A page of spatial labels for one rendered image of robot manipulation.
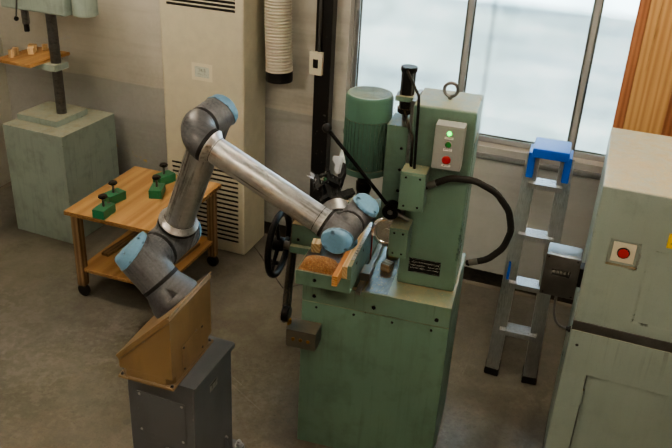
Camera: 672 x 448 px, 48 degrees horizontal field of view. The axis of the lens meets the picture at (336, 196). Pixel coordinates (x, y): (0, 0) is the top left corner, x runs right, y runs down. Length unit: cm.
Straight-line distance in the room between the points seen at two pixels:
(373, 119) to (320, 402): 122
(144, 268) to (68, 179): 206
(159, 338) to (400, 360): 93
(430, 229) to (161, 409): 119
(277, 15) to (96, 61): 144
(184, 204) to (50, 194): 223
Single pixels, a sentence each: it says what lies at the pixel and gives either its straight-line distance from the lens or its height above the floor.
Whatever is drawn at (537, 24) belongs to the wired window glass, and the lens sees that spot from 405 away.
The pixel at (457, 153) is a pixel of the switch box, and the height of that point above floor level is 139.
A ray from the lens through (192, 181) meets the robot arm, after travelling 264.
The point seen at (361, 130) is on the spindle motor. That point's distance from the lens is 274.
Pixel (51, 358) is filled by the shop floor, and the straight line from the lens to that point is 397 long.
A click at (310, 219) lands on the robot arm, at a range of 227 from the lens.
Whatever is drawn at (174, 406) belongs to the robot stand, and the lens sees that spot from 292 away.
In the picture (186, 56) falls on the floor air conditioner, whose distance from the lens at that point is 436.
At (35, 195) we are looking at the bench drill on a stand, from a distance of 495.
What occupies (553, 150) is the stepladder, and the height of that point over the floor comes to 116.
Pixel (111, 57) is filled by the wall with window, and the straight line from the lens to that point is 504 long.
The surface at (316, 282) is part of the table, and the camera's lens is 279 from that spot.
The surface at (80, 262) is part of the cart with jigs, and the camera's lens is 427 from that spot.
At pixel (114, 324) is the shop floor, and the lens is 414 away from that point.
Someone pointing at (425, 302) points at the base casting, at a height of 80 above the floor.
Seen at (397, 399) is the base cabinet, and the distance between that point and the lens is 312.
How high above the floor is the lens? 234
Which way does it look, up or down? 25 degrees down
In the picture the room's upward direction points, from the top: 3 degrees clockwise
